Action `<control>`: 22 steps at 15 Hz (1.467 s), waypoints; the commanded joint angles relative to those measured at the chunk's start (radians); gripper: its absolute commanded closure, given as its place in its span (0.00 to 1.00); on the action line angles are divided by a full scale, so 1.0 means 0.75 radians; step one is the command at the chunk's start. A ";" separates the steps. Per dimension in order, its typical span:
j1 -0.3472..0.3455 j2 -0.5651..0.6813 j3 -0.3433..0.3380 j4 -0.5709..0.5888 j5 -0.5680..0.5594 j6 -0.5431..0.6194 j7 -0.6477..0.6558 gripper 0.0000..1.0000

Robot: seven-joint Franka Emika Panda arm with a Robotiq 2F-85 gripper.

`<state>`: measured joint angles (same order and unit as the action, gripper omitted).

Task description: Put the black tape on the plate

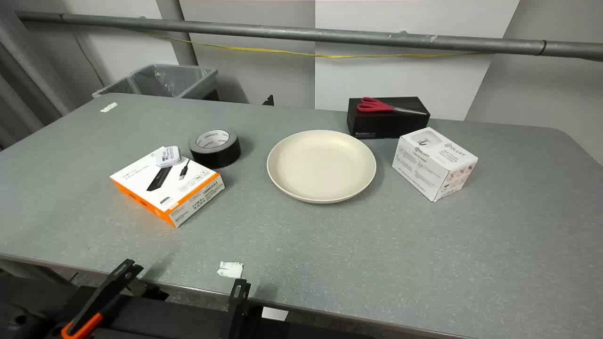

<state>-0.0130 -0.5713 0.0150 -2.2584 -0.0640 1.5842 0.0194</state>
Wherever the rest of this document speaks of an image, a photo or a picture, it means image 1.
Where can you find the black tape roll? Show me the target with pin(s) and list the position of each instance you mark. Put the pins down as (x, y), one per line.
(216, 148)

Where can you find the cream round plate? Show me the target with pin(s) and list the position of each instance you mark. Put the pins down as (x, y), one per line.
(322, 167)

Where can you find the white tape label near edge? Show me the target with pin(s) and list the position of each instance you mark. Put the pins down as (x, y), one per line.
(233, 270)

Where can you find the white tape label far corner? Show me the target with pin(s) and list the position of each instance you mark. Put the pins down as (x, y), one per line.
(109, 108)

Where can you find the black rectangular box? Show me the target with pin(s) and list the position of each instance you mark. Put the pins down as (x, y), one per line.
(403, 116)

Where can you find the orange and white flat box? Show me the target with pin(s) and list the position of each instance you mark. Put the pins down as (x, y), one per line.
(173, 195)

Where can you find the white cardboard box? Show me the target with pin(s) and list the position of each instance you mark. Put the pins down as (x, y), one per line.
(433, 163)

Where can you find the grey plastic bin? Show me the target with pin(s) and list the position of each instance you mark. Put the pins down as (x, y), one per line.
(167, 80)

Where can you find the black orange clamp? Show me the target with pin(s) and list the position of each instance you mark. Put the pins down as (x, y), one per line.
(103, 300)

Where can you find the red handled scissors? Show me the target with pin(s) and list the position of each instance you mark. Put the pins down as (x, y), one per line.
(380, 106)

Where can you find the grey metal rail pole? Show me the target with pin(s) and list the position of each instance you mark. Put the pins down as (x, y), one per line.
(437, 42)

